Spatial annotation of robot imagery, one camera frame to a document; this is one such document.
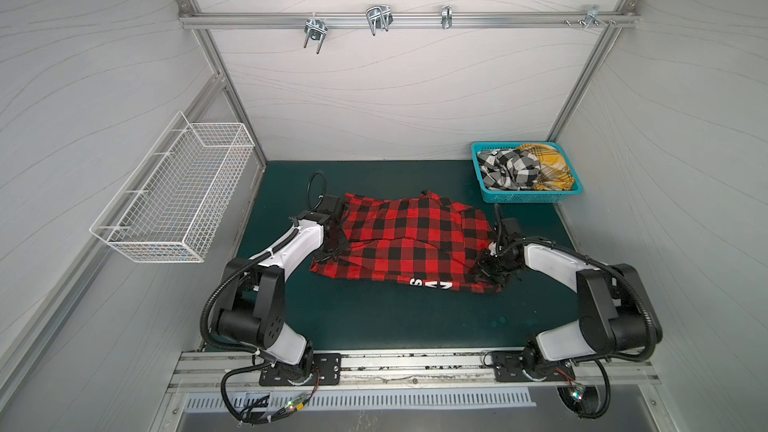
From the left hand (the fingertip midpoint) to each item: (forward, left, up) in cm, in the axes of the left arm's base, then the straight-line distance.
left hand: (341, 244), depth 90 cm
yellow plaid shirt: (+27, -72, +5) cm, 77 cm away
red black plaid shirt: (+7, -25, -5) cm, 26 cm away
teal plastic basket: (+20, -61, +1) cm, 64 cm away
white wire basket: (-5, +36, +26) cm, 44 cm away
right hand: (-4, -42, -5) cm, 42 cm away
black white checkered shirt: (+31, -58, +2) cm, 66 cm away
